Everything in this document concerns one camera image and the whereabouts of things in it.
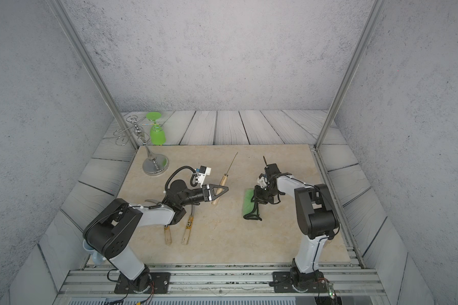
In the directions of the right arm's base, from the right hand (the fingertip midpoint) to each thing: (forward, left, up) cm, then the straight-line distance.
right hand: (254, 199), depth 94 cm
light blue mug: (-28, +63, +3) cm, 69 cm away
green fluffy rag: (-3, +3, 0) cm, 5 cm away
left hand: (-8, +11, +18) cm, 23 cm away
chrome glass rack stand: (+23, +57, 0) cm, 61 cm away
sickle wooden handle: (-15, +30, -1) cm, 34 cm away
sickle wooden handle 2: (-17, +39, -1) cm, 42 cm away
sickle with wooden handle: (-4, +14, +19) cm, 24 cm away
